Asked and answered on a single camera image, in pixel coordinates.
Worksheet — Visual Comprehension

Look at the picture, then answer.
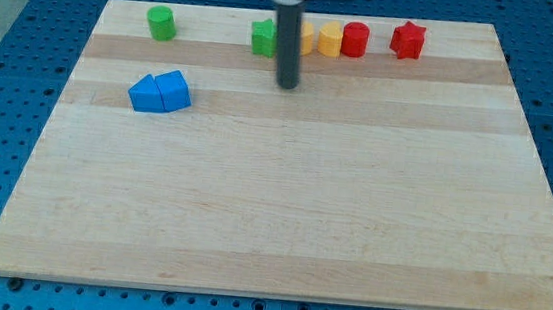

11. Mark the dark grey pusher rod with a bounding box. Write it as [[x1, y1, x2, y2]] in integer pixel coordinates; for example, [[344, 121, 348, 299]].
[[276, 0, 304, 90]]

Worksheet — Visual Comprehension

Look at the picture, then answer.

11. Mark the yellow hexagon block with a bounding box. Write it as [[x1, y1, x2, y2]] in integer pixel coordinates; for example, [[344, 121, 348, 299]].
[[300, 21, 315, 56]]

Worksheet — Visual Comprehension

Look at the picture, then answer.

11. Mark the yellow heart block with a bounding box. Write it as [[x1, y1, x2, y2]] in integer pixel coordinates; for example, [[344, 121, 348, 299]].
[[317, 21, 343, 58]]

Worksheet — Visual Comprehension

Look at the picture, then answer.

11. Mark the green star block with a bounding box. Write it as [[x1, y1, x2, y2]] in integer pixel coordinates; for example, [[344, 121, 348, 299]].
[[251, 19, 277, 58]]

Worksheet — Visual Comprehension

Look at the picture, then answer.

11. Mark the red cylinder block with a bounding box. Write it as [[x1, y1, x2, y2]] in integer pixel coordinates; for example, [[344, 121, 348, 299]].
[[340, 21, 370, 58]]

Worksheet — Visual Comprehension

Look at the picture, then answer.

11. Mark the red star block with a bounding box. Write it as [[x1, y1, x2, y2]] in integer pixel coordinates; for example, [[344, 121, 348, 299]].
[[389, 21, 427, 60]]

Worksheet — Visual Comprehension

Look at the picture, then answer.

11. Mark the green cylinder block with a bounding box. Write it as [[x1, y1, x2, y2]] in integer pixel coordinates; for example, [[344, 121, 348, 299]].
[[146, 5, 176, 42]]

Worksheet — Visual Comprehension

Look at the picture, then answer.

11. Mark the blue cube block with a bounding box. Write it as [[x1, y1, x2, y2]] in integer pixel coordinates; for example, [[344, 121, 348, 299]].
[[155, 70, 192, 112]]

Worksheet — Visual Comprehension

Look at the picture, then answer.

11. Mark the blue triangle block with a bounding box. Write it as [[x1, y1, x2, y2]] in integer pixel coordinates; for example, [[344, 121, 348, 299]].
[[127, 74, 165, 113]]

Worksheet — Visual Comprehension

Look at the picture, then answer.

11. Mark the wooden board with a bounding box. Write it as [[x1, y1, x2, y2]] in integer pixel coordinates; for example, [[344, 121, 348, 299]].
[[0, 0, 553, 310]]

